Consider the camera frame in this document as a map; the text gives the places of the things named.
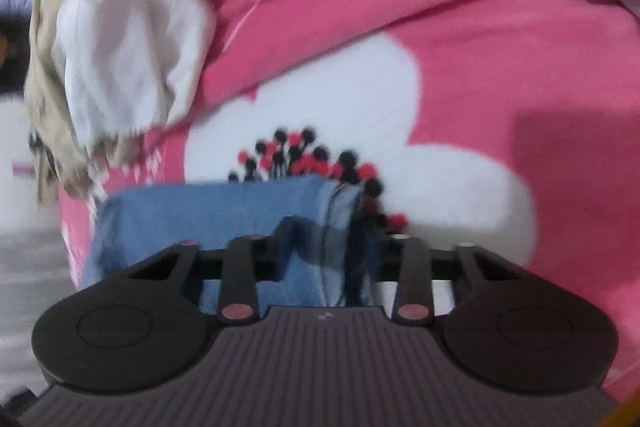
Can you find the pink floral blanket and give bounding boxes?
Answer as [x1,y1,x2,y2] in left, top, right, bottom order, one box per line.
[0,0,640,408]

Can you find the white shirt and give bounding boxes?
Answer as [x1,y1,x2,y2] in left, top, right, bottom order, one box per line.
[52,0,216,148]

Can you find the blue denim jeans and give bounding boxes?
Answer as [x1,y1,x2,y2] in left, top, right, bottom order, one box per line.
[82,176,386,308]

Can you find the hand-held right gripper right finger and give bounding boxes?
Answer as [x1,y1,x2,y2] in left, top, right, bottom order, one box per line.
[347,207,528,327]

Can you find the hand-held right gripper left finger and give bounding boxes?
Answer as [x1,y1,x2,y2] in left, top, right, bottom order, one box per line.
[117,216,321,325]

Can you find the beige pants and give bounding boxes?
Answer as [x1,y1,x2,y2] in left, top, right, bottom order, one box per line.
[25,0,146,202]

